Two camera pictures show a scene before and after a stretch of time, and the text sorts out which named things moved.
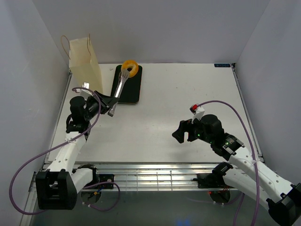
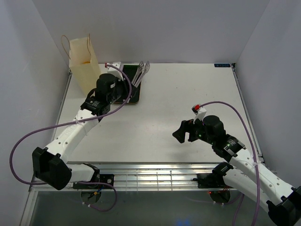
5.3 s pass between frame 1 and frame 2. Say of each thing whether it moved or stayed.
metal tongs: moved
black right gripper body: stayed
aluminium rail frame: stayed
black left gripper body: moved
